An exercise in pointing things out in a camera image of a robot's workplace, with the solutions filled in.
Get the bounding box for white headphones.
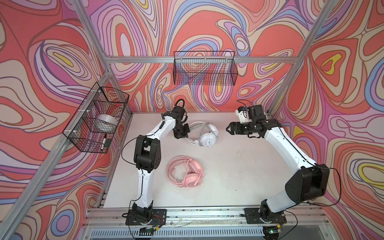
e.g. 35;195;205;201
186;121;219;147

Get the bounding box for pink headphones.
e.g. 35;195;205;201
166;156;205;188

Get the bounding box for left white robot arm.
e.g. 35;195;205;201
131;99;190;223

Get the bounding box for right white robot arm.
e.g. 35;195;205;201
226;105;330;224

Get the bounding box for grey tape roll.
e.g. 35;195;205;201
93;114;118;134

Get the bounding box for marker pen in basket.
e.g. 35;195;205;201
101;134;107;150

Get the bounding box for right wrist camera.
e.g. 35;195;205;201
235;107;251;124

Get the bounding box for black wire basket back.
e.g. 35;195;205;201
173;50;238;86

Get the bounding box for black wire basket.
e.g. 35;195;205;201
63;83;130;154
173;50;238;86

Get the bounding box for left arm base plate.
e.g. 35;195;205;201
123;209;167;227

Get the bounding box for black wire basket left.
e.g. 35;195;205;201
63;83;130;154

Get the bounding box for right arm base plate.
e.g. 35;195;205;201
241;208;287;225

